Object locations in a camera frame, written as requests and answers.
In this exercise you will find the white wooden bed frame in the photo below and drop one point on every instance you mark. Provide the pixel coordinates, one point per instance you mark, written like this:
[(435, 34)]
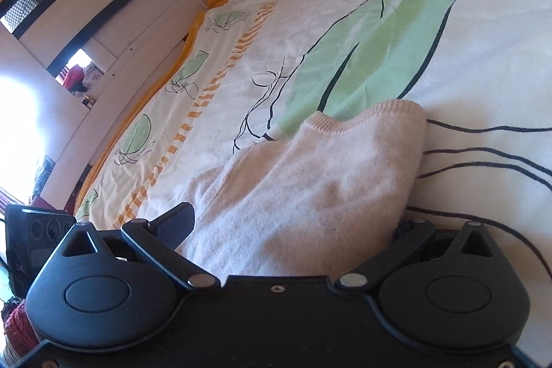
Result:
[(129, 27)]

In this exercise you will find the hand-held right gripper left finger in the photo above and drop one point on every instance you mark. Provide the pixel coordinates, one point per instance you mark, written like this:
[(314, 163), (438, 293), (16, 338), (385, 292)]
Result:
[(181, 223)]

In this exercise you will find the beige butterfly print sweater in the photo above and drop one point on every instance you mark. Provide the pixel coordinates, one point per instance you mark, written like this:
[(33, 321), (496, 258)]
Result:
[(302, 187)]

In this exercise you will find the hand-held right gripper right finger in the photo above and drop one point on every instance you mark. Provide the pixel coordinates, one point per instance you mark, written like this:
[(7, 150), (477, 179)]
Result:
[(412, 234)]

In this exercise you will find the white leaf print bed cover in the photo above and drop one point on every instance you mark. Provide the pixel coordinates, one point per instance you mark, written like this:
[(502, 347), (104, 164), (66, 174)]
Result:
[(474, 49)]

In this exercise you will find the red and white clutter pile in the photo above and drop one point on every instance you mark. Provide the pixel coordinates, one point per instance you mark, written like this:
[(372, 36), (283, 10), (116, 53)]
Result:
[(80, 79)]

